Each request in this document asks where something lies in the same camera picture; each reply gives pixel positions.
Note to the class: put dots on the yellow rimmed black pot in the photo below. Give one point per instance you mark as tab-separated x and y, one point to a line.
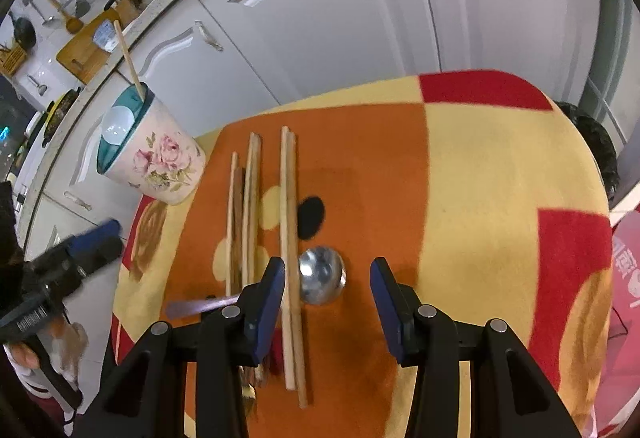
60	110

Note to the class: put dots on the black trash bag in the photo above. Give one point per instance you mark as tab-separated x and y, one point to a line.
595	148

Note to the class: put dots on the colourful printed blanket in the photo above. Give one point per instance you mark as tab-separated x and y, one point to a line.
475	193

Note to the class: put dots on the glass door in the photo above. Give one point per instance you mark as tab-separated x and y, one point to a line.
612	68

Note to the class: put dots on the hanging black pan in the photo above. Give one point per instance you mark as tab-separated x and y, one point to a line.
24	34

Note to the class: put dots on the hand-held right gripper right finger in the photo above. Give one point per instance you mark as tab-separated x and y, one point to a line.
387	313

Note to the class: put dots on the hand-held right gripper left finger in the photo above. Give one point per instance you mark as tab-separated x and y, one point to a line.
267	308

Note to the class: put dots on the metal scoop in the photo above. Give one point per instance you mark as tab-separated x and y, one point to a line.
40	87

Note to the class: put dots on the person's left hand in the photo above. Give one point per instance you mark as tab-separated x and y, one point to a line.
25	357

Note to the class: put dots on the wooden ladle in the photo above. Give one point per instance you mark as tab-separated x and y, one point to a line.
70	20

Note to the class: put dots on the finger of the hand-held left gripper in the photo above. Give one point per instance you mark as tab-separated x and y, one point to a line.
95	255
95	234

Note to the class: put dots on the wooden cutting board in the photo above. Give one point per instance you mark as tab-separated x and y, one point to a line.
85	58

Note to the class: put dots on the blue and white packet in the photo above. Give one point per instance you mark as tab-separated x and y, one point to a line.
105	38

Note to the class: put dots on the gold fork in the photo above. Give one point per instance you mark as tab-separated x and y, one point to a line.
248	400

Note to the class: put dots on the metal spoon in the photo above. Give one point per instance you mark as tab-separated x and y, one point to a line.
322	275

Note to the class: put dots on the floral utensil cup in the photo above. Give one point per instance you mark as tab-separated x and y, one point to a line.
160	158

